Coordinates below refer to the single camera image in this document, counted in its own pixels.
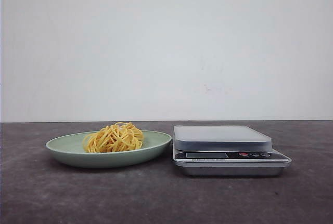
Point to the yellow vermicelli noodle bundle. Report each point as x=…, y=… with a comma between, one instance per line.
x=117, y=137

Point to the pale green plate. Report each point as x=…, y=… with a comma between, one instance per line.
x=69, y=150

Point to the silver electronic kitchen scale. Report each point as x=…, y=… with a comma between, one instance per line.
x=226, y=150

